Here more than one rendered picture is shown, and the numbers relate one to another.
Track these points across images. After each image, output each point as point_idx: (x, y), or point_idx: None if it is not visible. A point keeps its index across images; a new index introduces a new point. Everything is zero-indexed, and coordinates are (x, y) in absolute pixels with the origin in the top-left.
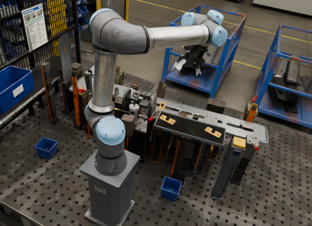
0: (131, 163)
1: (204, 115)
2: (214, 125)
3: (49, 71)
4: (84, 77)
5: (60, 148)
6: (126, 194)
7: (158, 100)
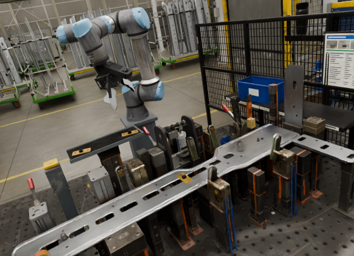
0: (126, 122)
1: (126, 212)
2: (83, 155)
3: (273, 95)
4: (293, 134)
5: (232, 155)
6: (130, 145)
7: (198, 178)
